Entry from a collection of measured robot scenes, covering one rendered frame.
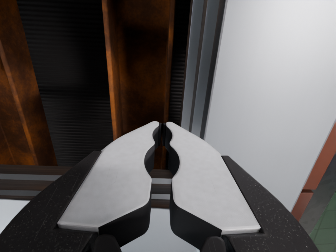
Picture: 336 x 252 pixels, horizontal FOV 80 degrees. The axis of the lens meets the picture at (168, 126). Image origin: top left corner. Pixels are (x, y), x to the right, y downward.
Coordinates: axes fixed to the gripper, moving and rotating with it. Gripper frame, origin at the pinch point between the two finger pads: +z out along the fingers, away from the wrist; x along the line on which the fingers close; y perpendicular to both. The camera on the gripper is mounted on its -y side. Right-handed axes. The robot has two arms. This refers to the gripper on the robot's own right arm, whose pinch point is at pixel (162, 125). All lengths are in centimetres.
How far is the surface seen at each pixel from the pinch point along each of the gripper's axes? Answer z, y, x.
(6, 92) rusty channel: 18.3, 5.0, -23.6
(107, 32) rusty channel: 13.9, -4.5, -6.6
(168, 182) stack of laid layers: 3.5, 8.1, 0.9
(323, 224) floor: 86, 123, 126
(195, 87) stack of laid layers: 3.0, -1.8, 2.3
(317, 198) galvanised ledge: 18.3, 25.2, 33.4
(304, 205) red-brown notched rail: 3.8, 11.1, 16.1
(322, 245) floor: 86, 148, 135
